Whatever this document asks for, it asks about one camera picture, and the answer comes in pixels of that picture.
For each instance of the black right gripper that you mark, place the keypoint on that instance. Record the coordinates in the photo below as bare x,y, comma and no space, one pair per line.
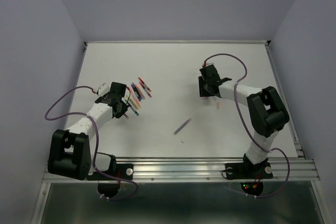
201,91

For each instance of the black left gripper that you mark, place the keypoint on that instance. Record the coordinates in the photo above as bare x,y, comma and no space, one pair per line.
124,109

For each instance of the yellow pen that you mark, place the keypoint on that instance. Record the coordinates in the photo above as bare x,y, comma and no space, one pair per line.
130,101

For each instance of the green pen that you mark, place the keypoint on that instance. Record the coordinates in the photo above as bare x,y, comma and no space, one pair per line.
133,109

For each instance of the red orange pen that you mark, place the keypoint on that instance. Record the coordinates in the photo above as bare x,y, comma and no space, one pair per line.
134,94

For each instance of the dark purple pen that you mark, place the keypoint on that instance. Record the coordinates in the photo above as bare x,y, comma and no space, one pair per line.
140,92

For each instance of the red pen clear cap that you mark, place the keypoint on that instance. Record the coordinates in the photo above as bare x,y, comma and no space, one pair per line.
146,90

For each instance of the orange brown pen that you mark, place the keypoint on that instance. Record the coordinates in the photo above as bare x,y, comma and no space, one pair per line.
142,82

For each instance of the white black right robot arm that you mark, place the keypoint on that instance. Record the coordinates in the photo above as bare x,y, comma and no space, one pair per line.
261,111

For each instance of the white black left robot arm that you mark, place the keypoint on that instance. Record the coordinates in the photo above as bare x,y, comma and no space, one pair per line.
74,150

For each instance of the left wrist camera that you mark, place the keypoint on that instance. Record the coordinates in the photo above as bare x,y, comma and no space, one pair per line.
103,89

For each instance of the aluminium rail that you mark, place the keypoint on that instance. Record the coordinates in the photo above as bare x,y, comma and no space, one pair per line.
203,170

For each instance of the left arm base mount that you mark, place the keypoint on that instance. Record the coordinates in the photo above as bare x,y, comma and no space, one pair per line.
115,181

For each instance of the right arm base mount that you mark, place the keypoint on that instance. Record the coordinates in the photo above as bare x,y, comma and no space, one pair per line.
251,174

